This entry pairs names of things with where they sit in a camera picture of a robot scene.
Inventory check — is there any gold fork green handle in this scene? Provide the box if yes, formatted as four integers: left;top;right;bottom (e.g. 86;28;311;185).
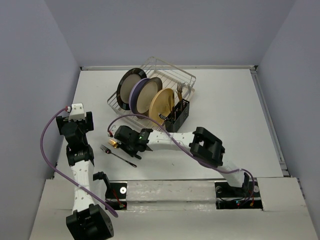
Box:
107;139;142;160

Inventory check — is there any dark fork thin handle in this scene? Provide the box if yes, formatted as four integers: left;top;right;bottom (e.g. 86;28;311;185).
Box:
100;144;137;168

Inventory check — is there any knife dark handle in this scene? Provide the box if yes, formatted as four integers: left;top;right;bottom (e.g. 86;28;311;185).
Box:
158;113;171;122

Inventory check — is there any gold knife green handle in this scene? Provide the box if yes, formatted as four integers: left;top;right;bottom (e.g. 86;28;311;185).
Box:
171;92;175;121

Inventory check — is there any silver fork perforated handle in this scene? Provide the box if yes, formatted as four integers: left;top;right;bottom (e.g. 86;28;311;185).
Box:
187;84;192;97

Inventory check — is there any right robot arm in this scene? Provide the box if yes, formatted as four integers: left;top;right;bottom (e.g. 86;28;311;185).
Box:
110;125;250;196

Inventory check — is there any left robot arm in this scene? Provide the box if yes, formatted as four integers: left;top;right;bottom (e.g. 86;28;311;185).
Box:
56;107;115;240

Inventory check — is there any purple plate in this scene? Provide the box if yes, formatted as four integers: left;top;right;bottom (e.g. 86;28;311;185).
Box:
129;78;150;114

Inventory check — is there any yellow plate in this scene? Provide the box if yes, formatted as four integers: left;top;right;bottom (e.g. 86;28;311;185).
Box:
148;88;174;125

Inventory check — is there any grey brown plate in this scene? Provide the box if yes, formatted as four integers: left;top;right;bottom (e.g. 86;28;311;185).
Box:
135;77;163;116

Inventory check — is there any black utensil caddy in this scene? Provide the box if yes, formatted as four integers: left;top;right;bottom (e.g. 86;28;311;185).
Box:
164;99;190;133

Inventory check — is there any black rimmed plate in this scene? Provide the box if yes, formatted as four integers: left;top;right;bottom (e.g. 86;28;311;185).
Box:
116;68;147;111

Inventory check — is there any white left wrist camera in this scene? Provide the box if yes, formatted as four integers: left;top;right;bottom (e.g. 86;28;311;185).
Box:
67;103;86;122

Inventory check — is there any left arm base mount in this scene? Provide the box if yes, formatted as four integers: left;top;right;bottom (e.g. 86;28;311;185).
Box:
93;171;128;211

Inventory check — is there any metal wire dish rack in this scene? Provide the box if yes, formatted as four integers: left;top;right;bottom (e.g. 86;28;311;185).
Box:
107;56;196;133

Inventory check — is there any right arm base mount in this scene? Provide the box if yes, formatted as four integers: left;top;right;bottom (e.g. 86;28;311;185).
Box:
214;173;263;210

